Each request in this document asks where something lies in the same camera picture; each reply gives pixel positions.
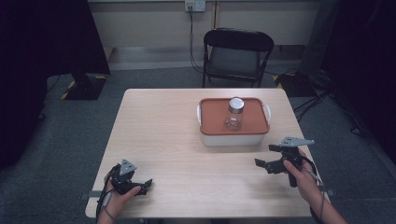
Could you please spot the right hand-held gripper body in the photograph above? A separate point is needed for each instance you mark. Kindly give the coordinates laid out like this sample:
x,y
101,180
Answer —
x,y
294,141

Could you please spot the black folding chair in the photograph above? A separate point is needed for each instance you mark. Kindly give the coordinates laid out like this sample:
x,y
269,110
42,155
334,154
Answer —
x,y
236,56

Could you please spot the white wall socket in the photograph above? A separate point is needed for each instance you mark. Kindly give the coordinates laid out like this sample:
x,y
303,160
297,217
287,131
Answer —
x,y
195,5

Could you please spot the grey table clamp bar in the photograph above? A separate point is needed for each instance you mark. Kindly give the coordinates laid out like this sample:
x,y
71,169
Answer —
x,y
330,192
93,194

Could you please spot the person's right hand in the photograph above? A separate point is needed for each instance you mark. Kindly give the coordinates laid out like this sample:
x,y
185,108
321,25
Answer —
x,y
306,183

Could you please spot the dark curtain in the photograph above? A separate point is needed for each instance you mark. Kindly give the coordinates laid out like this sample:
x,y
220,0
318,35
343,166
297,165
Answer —
x,y
40,62
364,62

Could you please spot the white storage box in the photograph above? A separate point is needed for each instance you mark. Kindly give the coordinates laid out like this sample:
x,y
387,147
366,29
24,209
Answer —
x,y
232,140

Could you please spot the glass jar with white lid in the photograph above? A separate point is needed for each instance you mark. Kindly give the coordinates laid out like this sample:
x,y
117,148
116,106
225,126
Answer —
x,y
234,115

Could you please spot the black stand base yellow stripes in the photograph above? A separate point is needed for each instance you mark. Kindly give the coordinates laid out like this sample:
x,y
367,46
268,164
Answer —
x,y
84,87
295,84

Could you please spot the orange box lid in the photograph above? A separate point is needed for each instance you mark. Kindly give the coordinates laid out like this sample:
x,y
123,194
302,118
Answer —
x,y
214,118

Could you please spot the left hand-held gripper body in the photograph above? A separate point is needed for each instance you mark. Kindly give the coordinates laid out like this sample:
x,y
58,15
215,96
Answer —
x,y
127,166

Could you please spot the person's left hand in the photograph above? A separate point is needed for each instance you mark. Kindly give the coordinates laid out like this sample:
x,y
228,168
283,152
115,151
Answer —
x,y
118,200

